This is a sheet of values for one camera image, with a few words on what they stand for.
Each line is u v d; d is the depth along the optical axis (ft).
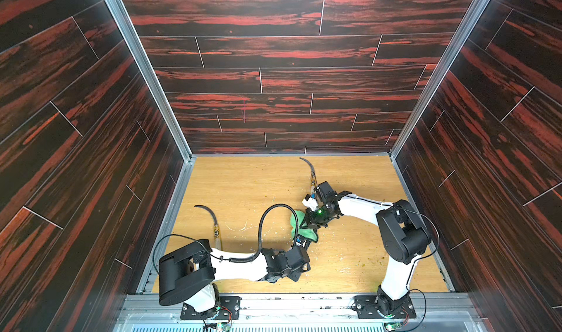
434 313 2.41
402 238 1.62
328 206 2.36
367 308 2.41
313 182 3.43
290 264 2.07
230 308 2.41
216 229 2.98
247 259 1.74
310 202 2.90
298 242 2.46
